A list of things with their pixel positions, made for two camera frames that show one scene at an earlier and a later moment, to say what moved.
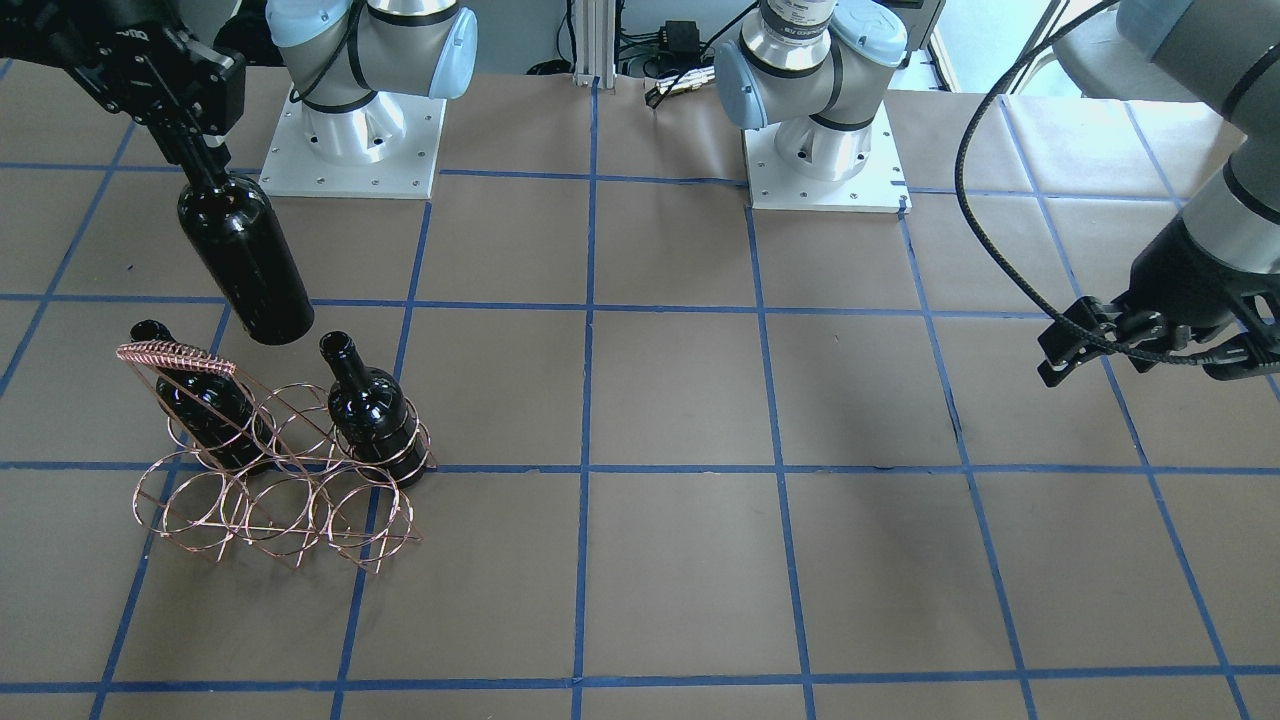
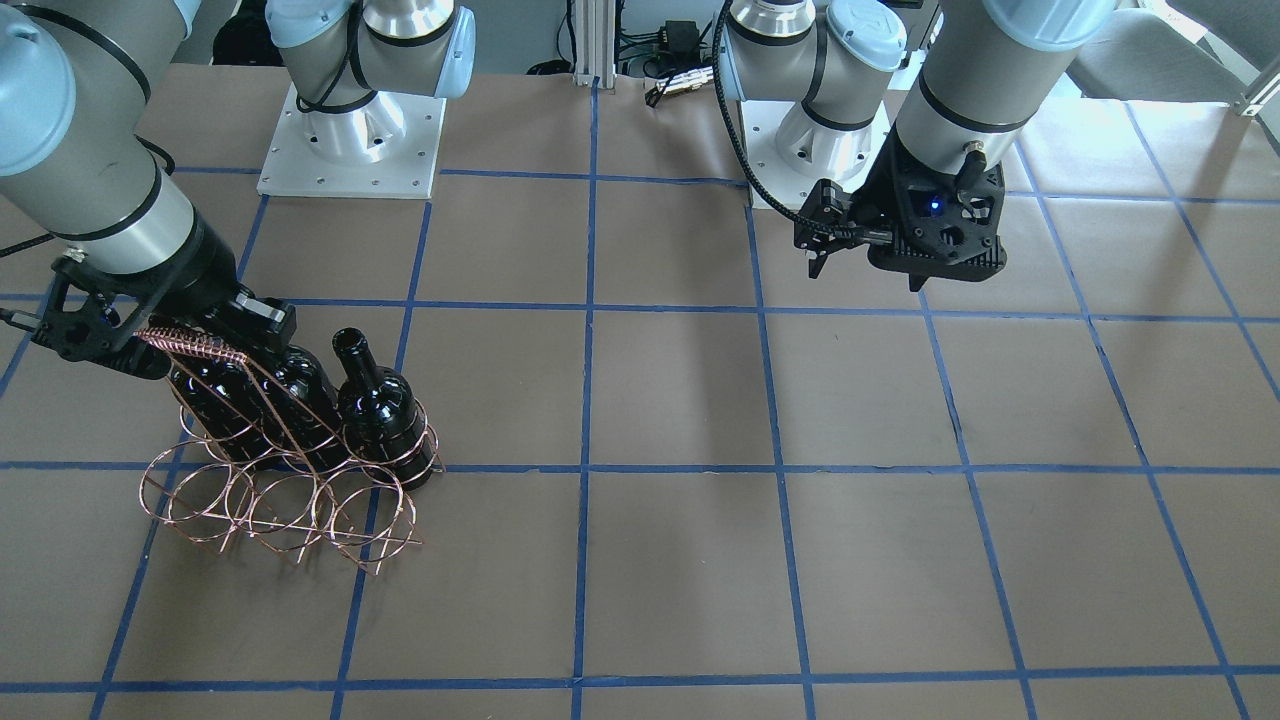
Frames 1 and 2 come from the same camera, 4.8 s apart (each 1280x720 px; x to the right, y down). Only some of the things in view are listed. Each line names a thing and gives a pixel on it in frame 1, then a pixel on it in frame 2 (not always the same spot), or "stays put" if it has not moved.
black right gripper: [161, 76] to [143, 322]
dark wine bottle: [248, 250] to [303, 414]
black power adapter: [679, 43] stays put
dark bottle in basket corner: [374, 414] stays put
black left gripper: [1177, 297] to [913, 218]
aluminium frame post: [595, 42] stays put
